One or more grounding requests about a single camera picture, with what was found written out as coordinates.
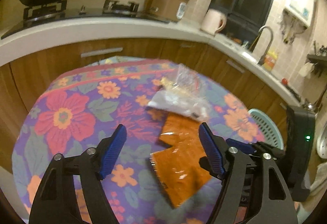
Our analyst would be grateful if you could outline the orange snack wrapper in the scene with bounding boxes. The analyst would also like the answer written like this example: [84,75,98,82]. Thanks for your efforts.
[150,113,211,208]

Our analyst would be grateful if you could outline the white plastic bag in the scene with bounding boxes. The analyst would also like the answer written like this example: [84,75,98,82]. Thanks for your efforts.
[147,89,211,122]

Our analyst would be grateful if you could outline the clear plastic bag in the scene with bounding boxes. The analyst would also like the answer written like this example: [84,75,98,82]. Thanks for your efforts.
[160,64,207,97]

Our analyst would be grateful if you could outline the light blue plastic basket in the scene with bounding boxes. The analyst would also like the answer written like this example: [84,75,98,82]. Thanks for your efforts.
[248,108,284,150]

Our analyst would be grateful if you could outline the red tomato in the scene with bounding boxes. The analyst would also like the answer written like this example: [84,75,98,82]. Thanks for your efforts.
[282,78,288,85]

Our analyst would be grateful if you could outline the chrome sink faucet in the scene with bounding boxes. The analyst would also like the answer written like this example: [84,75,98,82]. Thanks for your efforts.
[257,25,274,66]

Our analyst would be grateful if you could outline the yellow detergent bottle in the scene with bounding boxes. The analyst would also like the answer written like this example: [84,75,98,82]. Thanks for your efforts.
[263,51,278,71]

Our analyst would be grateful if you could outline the floral tablecloth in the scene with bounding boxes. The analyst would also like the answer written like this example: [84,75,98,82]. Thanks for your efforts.
[12,58,264,223]

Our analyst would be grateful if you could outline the wooden cabinet front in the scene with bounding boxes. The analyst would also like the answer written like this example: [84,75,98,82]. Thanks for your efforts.
[1,38,287,172]

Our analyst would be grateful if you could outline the pink electric kettle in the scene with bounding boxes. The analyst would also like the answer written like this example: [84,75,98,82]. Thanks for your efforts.
[200,9,227,36]

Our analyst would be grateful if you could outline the white water heater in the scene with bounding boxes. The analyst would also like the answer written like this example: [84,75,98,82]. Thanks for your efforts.
[284,0,314,28]

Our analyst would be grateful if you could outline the brown rice cooker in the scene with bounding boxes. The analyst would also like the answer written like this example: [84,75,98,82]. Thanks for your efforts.
[149,0,189,23]

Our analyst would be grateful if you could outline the white counter top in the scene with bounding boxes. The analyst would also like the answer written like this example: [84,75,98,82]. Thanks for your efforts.
[1,17,299,106]

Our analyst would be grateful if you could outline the black gas stove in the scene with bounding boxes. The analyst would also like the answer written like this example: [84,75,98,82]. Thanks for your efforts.
[1,0,170,39]

